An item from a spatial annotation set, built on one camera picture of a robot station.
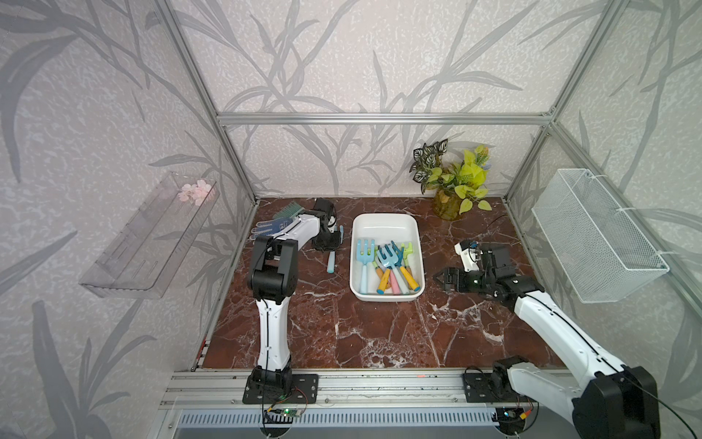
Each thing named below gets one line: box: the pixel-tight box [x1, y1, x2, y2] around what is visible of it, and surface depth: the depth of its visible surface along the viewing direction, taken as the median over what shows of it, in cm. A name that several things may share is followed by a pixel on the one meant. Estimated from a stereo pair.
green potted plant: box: [426, 145, 492, 221], surface depth 98 cm
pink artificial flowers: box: [178, 179, 216, 206], surface depth 78 cm
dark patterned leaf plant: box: [409, 138, 448, 195], surface depth 106 cm
